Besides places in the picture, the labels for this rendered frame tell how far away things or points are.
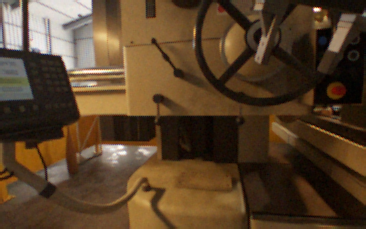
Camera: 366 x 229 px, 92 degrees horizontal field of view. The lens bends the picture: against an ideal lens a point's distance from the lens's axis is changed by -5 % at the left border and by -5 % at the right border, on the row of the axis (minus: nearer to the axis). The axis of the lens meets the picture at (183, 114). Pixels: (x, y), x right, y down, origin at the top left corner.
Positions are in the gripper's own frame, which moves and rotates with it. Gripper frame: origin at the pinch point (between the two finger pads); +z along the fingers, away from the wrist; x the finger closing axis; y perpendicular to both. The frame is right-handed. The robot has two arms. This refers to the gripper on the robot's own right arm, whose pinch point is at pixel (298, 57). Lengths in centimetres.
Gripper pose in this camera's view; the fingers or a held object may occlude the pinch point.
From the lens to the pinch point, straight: 40.2
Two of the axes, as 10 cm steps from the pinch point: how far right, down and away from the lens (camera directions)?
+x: 9.9, 0.8, 1.2
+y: 0.6, 5.1, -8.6
